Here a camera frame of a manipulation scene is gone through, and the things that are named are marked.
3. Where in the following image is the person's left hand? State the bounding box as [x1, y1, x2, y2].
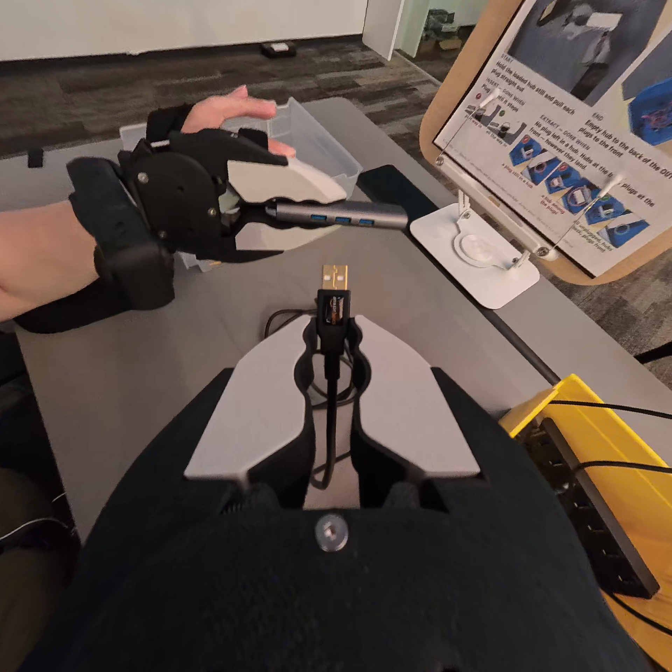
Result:
[181, 84, 299, 160]

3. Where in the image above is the thin black cable small plug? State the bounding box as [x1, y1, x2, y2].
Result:
[261, 262, 370, 494]

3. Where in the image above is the black USB hub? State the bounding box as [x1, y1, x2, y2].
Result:
[522, 417, 662, 601]

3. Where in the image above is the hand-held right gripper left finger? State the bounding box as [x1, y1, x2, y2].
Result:
[184, 315, 319, 505]

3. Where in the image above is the instruction poster board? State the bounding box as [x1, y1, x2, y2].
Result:
[420, 0, 672, 286]

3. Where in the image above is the yellow plastic bin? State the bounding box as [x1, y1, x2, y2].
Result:
[498, 373, 672, 672]

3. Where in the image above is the grey metal USB hub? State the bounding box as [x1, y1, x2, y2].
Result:
[263, 200, 409, 235]

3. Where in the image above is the person's left forearm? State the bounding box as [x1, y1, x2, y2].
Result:
[0, 198, 106, 322]

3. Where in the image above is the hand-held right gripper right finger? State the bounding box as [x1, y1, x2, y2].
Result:
[351, 313, 483, 503]

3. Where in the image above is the clear plastic bin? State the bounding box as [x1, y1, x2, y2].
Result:
[119, 97, 364, 276]

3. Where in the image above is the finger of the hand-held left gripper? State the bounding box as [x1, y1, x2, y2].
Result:
[224, 156, 349, 207]
[223, 219, 318, 261]

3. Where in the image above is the thick black hub cable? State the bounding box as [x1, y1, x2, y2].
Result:
[546, 397, 672, 636]

